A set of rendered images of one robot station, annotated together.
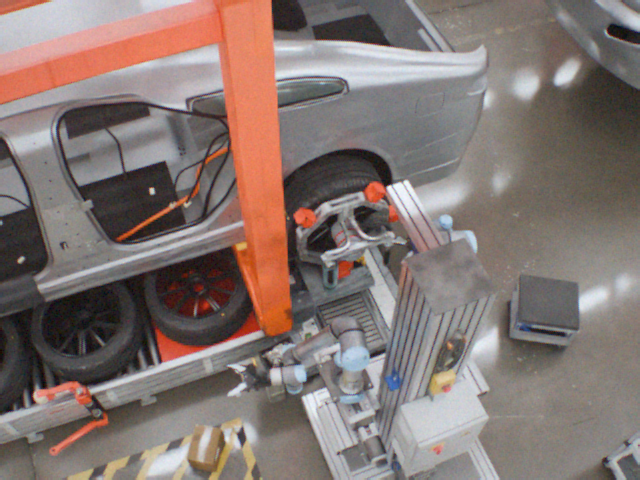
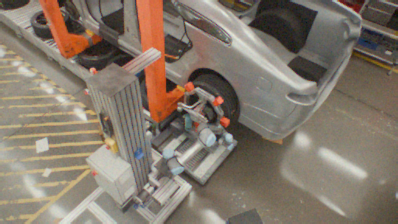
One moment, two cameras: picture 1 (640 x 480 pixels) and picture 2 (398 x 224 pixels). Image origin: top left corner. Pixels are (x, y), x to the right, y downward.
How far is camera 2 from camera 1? 226 cm
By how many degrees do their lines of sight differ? 33
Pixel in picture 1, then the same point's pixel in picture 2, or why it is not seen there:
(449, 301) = (96, 82)
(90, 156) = (179, 27)
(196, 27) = not seen: outside the picture
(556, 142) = (368, 204)
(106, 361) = not seen: hidden behind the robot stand
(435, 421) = (102, 160)
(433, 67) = (274, 66)
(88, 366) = not seen: hidden behind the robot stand
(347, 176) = (215, 87)
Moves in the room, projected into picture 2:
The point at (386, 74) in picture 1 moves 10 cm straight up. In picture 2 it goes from (249, 51) to (252, 43)
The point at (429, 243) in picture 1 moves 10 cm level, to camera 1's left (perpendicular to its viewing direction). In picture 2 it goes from (127, 68) to (122, 59)
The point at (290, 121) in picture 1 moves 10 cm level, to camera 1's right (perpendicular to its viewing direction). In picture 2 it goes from (203, 40) to (208, 45)
